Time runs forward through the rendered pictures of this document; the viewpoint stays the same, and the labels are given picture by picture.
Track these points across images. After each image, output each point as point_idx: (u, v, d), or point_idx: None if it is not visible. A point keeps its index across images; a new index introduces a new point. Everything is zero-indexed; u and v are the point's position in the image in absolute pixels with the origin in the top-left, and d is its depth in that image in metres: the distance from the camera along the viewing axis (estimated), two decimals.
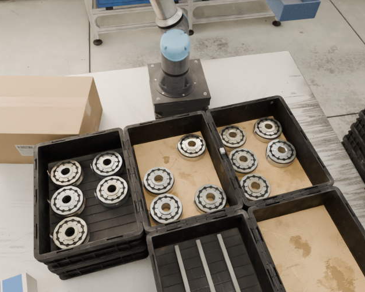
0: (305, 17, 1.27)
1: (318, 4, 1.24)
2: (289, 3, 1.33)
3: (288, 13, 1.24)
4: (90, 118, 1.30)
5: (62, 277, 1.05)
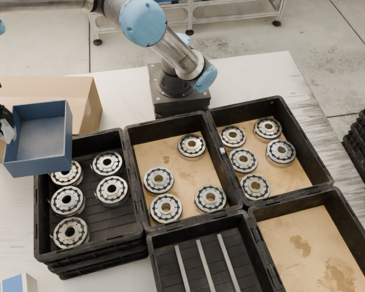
0: (53, 170, 0.86)
1: (63, 158, 0.83)
2: (49, 141, 0.93)
3: (19, 170, 0.84)
4: (90, 118, 1.30)
5: (62, 277, 1.05)
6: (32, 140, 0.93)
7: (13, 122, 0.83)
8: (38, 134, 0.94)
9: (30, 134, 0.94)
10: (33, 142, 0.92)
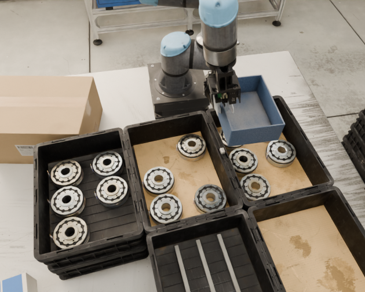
0: (265, 139, 0.92)
1: (282, 127, 0.88)
2: (247, 113, 0.98)
3: (240, 138, 0.89)
4: (90, 118, 1.30)
5: (62, 277, 1.05)
6: (230, 113, 0.98)
7: None
8: (233, 107, 1.00)
9: None
10: (232, 115, 0.98)
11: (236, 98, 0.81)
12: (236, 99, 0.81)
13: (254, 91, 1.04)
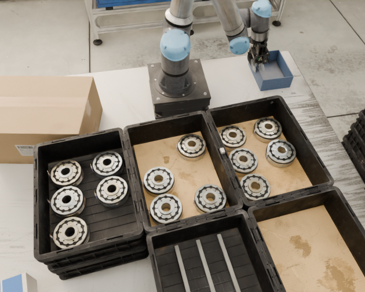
0: (281, 87, 1.56)
1: (292, 78, 1.53)
2: (270, 73, 1.63)
3: (267, 85, 1.54)
4: (90, 118, 1.30)
5: (62, 277, 1.05)
6: (260, 73, 1.63)
7: None
8: (262, 70, 1.64)
9: None
10: (262, 74, 1.63)
11: (266, 60, 1.46)
12: (266, 61, 1.46)
13: (274, 61, 1.69)
